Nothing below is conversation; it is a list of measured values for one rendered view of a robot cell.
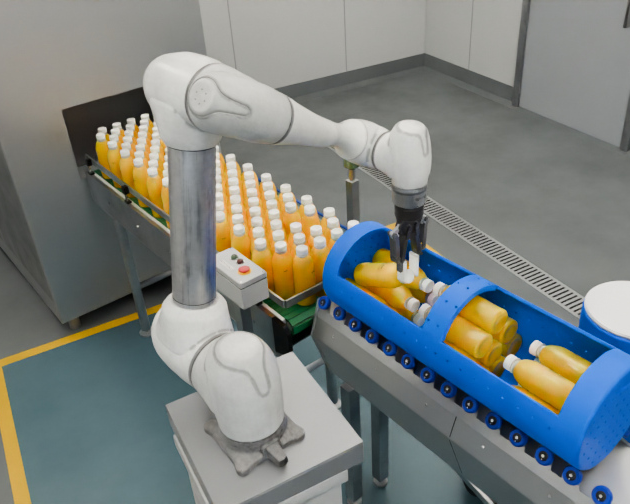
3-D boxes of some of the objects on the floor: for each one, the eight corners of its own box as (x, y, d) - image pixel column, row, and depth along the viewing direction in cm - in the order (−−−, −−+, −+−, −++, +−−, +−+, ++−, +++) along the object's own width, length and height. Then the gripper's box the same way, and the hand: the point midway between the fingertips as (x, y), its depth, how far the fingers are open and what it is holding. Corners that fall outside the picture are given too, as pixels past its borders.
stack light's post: (358, 392, 314) (351, 183, 254) (353, 388, 317) (344, 179, 257) (365, 388, 316) (359, 179, 256) (359, 384, 319) (352, 176, 259)
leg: (354, 510, 261) (348, 394, 227) (344, 500, 265) (337, 385, 231) (365, 501, 264) (361, 385, 230) (355, 492, 268) (350, 377, 234)
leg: (380, 490, 268) (378, 374, 234) (370, 481, 272) (367, 366, 238) (390, 482, 271) (390, 366, 237) (380, 473, 275) (379, 358, 241)
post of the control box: (268, 494, 269) (237, 295, 215) (262, 488, 272) (231, 290, 218) (276, 489, 271) (248, 290, 217) (270, 483, 274) (241, 285, 220)
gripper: (395, 218, 164) (395, 296, 177) (442, 195, 173) (439, 271, 186) (375, 208, 169) (376, 284, 182) (421, 186, 178) (419, 260, 191)
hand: (408, 267), depth 182 cm, fingers closed on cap, 4 cm apart
